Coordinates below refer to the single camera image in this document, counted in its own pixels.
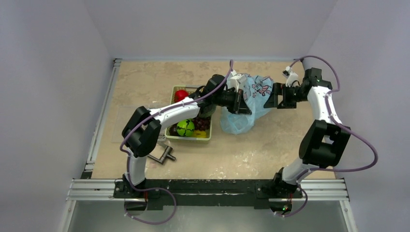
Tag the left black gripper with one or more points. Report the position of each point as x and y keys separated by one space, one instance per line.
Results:
x=239 y=106

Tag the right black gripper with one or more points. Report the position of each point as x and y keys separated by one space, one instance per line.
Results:
x=281 y=97

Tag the light blue plastic bag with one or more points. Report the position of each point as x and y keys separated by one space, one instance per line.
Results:
x=256 y=92

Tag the bright green cracked ball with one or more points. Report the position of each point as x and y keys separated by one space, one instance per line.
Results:
x=185 y=128

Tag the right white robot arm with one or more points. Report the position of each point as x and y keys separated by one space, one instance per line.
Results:
x=324 y=142

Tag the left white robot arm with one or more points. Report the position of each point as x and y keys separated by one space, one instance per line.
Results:
x=142 y=130

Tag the green netted fake melon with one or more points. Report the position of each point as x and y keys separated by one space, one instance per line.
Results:
x=207 y=111

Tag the dark red fake grapes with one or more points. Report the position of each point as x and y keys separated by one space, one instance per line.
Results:
x=202 y=123

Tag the yellow fake starfruit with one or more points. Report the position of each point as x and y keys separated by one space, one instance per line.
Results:
x=199 y=134

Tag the red fake apple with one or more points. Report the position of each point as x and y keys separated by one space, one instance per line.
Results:
x=180 y=95

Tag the dark fake plum lower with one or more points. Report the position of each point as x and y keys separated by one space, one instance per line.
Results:
x=173 y=130

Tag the clear plastic screw box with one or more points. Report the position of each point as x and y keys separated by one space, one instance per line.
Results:
x=124 y=114

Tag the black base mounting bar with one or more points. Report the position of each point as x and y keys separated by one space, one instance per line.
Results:
x=255 y=193

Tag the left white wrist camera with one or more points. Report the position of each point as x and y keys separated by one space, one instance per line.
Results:
x=239 y=81

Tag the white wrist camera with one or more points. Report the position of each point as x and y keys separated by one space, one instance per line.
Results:
x=291 y=77
x=239 y=81

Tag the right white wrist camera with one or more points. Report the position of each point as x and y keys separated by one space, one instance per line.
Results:
x=291 y=77

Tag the dark metal crank handle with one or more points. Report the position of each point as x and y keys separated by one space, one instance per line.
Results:
x=162 y=153

